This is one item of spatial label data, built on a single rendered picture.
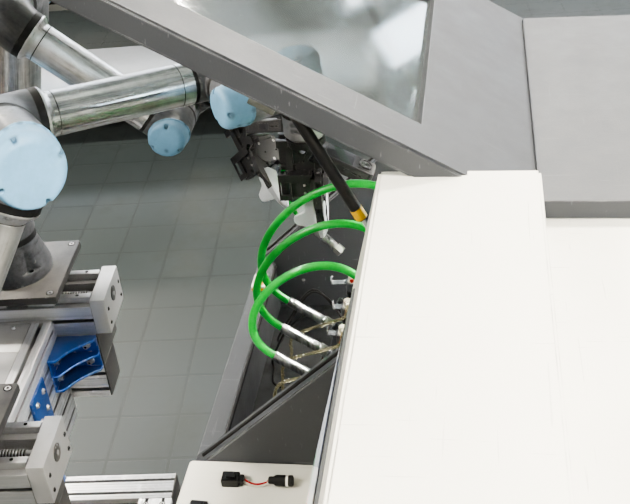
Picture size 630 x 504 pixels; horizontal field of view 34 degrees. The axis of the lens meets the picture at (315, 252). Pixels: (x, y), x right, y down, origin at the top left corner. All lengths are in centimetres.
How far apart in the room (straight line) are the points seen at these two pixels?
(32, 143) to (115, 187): 327
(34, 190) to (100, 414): 202
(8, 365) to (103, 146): 309
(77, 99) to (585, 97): 83
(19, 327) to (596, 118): 130
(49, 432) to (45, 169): 58
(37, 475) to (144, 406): 162
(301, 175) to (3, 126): 54
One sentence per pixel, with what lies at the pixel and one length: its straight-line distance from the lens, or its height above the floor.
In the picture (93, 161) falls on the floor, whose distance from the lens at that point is 507.
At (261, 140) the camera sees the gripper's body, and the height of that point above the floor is 132.
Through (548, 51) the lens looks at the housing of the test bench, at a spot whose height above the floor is 150.
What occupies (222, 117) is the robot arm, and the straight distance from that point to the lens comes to 170.
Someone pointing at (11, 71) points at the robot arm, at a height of 146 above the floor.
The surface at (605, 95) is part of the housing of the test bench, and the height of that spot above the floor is 150.
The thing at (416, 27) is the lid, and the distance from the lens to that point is 181.
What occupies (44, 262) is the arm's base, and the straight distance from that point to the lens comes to 227.
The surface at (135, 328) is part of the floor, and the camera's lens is 384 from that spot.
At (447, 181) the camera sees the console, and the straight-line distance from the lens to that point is 139.
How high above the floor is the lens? 223
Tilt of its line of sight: 33 degrees down
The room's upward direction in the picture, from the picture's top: 6 degrees counter-clockwise
